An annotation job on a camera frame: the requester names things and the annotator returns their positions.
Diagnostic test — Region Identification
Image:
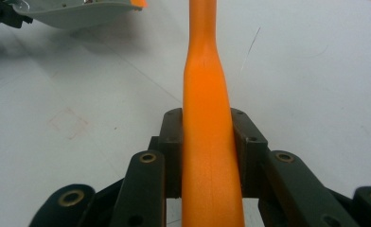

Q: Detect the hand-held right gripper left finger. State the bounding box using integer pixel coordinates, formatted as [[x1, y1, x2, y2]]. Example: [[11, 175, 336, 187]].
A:
[[148, 108, 184, 199]]

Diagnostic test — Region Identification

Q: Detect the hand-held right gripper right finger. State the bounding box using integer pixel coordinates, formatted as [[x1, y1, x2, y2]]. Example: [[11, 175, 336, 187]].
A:
[[230, 108, 270, 199]]

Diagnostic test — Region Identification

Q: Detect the grey dustpan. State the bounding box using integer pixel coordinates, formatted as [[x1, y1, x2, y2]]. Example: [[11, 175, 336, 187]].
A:
[[3, 0, 149, 31]]

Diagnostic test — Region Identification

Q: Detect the orange brush handle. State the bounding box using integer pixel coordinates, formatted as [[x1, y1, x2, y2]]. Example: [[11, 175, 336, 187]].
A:
[[181, 0, 246, 227]]

